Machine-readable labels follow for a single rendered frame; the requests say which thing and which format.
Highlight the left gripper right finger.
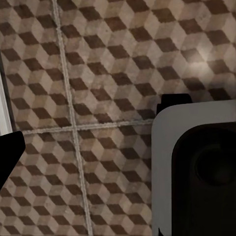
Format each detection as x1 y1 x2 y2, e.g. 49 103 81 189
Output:
220 131 236 169

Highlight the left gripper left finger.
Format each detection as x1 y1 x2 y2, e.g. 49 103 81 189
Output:
0 131 26 190

